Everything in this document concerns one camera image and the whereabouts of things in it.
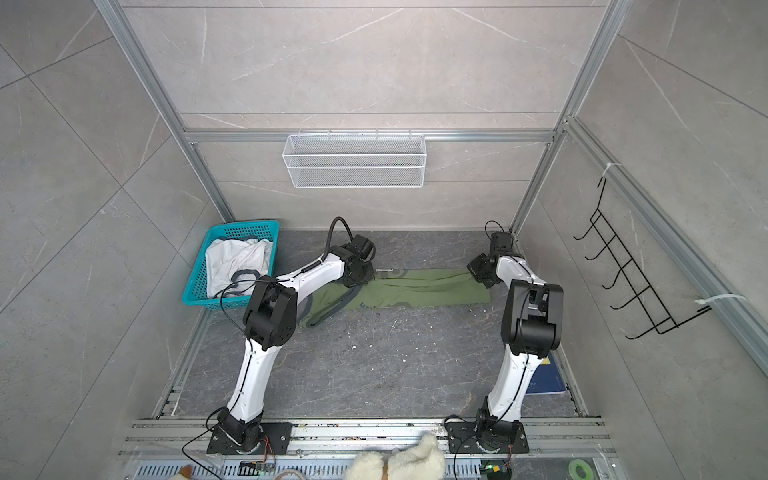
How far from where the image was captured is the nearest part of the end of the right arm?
76cm

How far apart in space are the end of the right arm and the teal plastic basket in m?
0.68

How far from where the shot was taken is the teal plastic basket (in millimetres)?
972
